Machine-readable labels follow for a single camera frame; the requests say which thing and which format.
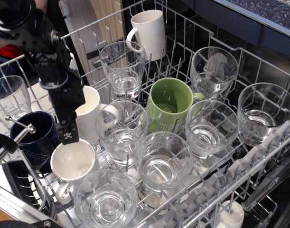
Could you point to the metal wire dishwasher rack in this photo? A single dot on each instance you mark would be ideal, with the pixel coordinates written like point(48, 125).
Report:
point(258, 178)

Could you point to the clear glass far right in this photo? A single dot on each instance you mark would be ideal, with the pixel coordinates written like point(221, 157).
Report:
point(262, 109)

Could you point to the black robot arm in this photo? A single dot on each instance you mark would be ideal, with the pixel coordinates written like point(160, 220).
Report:
point(24, 25)

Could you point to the green ceramic mug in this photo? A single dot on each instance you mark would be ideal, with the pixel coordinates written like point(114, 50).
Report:
point(169, 102)

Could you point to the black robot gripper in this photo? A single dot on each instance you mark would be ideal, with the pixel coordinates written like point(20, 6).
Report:
point(64, 86)

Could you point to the clear glass rear centre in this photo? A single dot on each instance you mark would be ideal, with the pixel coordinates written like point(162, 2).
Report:
point(123, 64)

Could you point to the clear glass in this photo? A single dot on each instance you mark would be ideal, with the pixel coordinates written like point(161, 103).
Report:
point(105, 199)
point(210, 127)
point(262, 109)
point(14, 99)
point(212, 71)
point(123, 64)
point(164, 160)
point(121, 126)

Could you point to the wooden cabinet panel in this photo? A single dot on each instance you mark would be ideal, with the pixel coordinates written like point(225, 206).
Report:
point(92, 24)

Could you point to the clear glass front left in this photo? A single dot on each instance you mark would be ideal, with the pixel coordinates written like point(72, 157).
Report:
point(105, 199)

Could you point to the black plastic cutlery tray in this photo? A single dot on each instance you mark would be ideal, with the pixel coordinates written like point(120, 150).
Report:
point(21, 182)

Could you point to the clear glass rear right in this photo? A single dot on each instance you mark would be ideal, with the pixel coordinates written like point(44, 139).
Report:
point(212, 71)

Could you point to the white mug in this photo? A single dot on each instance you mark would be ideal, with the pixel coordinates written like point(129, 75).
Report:
point(73, 64)
point(71, 163)
point(149, 30)
point(88, 112)

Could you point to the clear glass middle right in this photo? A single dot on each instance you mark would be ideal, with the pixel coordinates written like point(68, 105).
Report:
point(210, 127)

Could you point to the dark blue mug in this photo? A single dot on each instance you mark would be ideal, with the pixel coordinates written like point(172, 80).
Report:
point(39, 146)

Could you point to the clear glass front centre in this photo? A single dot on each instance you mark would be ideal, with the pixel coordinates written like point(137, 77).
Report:
point(164, 160)

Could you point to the white cup lower rack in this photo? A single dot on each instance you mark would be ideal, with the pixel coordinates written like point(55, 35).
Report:
point(230, 216)

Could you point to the black clamp with metal screw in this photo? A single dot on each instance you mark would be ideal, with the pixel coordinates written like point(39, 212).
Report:
point(8, 145)

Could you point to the clear glass far left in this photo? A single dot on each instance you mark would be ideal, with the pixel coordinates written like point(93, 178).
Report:
point(14, 99)

